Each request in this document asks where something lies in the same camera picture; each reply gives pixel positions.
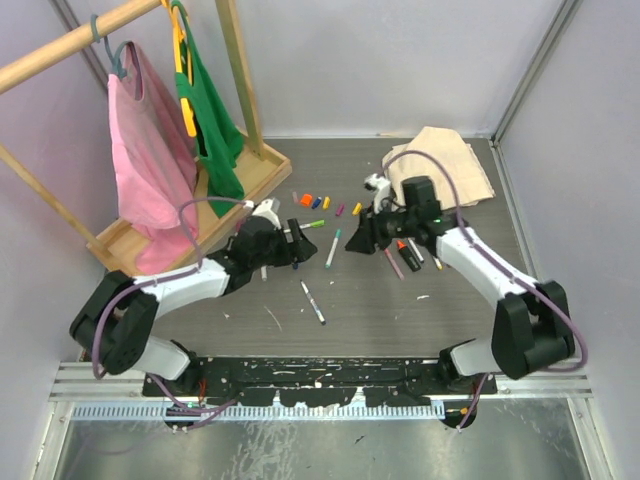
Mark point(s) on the slotted cable duct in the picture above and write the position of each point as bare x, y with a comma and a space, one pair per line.
163, 410

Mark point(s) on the teal cap marker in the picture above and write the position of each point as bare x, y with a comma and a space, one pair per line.
333, 249

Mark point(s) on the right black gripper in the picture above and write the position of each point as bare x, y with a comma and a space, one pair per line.
368, 234

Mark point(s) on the green shirt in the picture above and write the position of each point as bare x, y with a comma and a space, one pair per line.
218, 141

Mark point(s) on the orange highlighter cap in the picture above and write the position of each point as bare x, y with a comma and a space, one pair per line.
306, 200

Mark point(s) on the orange black highlighter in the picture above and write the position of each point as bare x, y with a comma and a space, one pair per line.
408, 256

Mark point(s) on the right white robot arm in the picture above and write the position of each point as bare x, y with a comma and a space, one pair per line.
529, 330

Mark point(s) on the wooden clothes rack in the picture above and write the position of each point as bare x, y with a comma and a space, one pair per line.
260, 168

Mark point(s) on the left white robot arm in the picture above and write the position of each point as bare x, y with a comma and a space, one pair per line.
115, 323

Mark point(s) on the beige cloth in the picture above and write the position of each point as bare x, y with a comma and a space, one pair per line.
454, 154

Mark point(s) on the pink pen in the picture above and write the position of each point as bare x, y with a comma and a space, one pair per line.
394, 264

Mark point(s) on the yellow clothes hanger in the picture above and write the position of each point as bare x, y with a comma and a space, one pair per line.
182, 63

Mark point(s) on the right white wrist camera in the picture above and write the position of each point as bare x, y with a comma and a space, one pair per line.
380, 186

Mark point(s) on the yellow marker cap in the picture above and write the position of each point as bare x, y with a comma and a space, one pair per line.
357, 209

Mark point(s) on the pink shirt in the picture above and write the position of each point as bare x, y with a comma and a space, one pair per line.
153, 160

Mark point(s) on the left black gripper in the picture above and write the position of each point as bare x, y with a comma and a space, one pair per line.
303, 247

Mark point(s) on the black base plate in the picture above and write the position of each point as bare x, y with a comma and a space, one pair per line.
320, 382

